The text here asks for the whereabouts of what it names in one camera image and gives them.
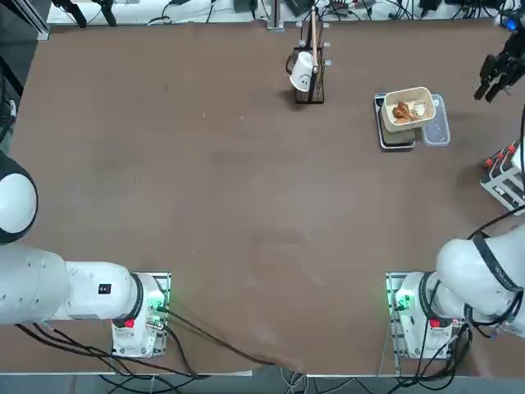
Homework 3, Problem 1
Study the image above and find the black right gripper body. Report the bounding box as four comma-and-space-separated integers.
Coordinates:
479, 30, 525, 86

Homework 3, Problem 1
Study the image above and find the white three-layer storage box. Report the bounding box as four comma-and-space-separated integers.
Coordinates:
479, 141, 525, 211

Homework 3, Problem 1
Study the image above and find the digital kitchen scale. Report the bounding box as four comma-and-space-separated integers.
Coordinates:
373, 93, 418, 152

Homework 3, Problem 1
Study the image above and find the clear plastic lid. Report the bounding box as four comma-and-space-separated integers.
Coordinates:
421, 93, 451, 147

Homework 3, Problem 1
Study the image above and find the beige plastic container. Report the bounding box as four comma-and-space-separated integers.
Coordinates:
381, 86, 436, 133

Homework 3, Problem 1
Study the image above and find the white cup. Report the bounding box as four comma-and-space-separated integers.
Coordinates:
285, 51, 319, 92

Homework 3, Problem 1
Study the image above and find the grey power adapter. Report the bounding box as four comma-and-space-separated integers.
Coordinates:
285, 0, 313, 18

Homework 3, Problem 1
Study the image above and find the black tripod leg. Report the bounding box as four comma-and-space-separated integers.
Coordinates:
94, 0, 116, 28
52, 0, 88, 29

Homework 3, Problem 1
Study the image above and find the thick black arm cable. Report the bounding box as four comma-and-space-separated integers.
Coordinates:
14, 322, 210, 379
467, 94, 525, 241

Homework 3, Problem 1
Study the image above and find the black wire rack wooden bar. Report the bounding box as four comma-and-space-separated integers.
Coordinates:
293, 6, 332, 106

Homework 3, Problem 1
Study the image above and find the aluminium camera post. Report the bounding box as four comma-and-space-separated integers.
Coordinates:
266, 0, 285, 32

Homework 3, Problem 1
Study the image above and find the black base cable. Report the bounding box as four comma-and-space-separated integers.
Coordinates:
162, 307, 307, 373
395, 323, 473, 389

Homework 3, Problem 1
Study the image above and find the aluminium frame profile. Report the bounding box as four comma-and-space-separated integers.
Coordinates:
7, 0, 51, 41

